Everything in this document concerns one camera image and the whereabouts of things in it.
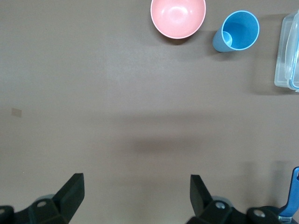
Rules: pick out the blue plastic cup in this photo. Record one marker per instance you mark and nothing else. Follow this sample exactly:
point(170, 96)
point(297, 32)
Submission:
point(240, 30)

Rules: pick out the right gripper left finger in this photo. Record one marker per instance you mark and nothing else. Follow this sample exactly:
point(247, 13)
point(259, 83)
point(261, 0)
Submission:
point(67, 200)

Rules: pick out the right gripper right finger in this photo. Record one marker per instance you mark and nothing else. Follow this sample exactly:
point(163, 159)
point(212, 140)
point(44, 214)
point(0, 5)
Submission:
point(202, 203)

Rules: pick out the clear plastic food container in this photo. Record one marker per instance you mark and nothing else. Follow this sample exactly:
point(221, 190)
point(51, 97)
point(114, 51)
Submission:
point(283, 58)

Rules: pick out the pink plastic bowl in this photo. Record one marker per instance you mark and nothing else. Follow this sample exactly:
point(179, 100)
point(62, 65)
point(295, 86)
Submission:
point(177, 18)

